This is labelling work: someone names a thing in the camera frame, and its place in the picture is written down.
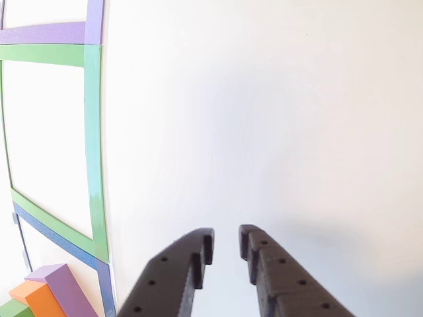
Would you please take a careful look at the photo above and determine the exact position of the purple block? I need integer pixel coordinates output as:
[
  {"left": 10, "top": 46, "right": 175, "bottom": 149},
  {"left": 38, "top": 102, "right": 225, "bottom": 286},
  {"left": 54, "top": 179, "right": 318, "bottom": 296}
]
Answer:
[{"left": 24, "top": 263, "right": 100, "bottom": 317}]

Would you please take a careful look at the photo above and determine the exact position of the orange cube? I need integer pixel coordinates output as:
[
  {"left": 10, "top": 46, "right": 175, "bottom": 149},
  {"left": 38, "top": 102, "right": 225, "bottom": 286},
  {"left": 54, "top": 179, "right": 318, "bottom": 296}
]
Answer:
[{"left": 8, "top": 280, "right": 67, "bottom": 317}]

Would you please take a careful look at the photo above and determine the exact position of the purple square frame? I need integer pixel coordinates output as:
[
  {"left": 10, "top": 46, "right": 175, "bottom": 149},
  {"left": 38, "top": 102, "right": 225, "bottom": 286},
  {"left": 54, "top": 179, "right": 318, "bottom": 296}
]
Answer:
[{"left": 0, "top": 0, "right": 106, "bottom": 46}]

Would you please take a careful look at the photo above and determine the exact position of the green square frame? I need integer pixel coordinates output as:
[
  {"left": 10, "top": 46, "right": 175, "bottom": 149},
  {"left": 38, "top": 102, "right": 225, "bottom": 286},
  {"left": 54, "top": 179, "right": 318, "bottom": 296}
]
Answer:
[{"left": 0, "top": 44, "right": 110, "bottom": 264}]

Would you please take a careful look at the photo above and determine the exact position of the blue square frame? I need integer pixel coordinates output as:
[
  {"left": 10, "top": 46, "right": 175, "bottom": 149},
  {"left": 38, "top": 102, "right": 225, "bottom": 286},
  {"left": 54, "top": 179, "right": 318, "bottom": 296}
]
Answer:
[{"left": 12, "top": 201, "right": 117, "bottom": 317}]

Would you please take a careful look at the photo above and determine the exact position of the green cube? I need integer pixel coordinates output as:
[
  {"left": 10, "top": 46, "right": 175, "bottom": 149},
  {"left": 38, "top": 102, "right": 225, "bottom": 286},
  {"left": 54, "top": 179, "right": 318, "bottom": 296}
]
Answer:
[{"left": 0, "top": 299, "right": 36, "bottom": 317}]

